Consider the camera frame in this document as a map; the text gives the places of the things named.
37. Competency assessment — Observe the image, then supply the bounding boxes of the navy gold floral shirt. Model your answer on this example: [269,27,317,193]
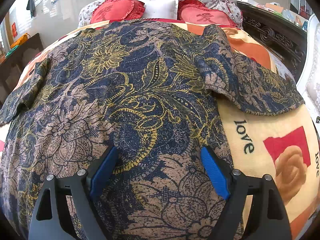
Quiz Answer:
[0,20,306,240]

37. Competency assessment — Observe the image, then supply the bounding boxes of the orange cream fleece blanket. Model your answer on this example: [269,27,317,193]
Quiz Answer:
[0,18,320,240]

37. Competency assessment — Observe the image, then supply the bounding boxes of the dark wooden side table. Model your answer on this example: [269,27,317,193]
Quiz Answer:
[1,33,44,105]

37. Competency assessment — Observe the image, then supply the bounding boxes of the yellow bag on table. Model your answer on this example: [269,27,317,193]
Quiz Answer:
[10,33,30,49]

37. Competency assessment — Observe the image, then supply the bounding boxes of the dark carved wooden furniture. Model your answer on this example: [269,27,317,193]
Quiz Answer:
[236,2,307,81]

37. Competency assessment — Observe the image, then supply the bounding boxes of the left red heart pillow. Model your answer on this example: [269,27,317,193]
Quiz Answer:
[90,0,145,24]

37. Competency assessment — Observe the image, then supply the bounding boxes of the red heart pillow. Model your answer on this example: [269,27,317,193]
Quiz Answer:
[90,0,145,24]
[177,0,237,27]

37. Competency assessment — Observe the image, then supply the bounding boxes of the white square pillow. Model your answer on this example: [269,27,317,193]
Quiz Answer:
[140,0,179,20]

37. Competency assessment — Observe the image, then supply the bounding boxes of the right red heart pillow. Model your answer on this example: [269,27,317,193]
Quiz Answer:
[177,0,237,27]

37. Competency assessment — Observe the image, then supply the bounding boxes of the dark cloth hanging on wall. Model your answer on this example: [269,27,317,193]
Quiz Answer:
[26,0,36,18]

